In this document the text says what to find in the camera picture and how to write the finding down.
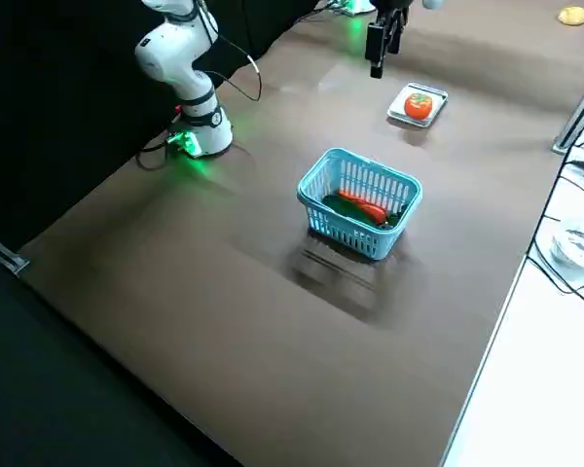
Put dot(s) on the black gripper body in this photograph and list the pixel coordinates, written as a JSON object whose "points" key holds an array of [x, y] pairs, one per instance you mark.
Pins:
{"points": [[391, 12]]}

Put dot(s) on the orange-red plastic tomato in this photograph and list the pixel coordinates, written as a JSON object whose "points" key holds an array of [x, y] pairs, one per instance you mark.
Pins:
{"points": [[417, 106]]}

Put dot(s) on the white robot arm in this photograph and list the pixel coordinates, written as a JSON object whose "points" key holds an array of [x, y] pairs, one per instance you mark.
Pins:
{"points": [[175, 53]]}

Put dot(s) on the silver digital kitchen scale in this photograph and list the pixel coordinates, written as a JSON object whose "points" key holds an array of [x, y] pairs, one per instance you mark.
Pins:
{"points": [[399, 114]]}

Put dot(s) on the light blue plastic basket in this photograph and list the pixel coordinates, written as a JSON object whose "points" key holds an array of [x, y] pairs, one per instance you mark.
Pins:
{"points": [[340, 228]]}

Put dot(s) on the orange ridged plastic carrot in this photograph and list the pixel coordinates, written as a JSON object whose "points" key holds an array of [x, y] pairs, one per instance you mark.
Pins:
{"points": [[365, 206]]}

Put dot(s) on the round golden bread bun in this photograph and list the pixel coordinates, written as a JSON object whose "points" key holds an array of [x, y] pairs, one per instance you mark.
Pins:
{"points": [[572, 15]]}

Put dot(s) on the clear glass bowl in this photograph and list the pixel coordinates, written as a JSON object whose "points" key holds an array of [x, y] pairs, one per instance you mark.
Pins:
{"points": [[576, 245]]}

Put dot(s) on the aluminium frame post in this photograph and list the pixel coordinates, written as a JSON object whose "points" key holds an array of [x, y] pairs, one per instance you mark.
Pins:
{"points": [[576, 114], [5, 253]]}

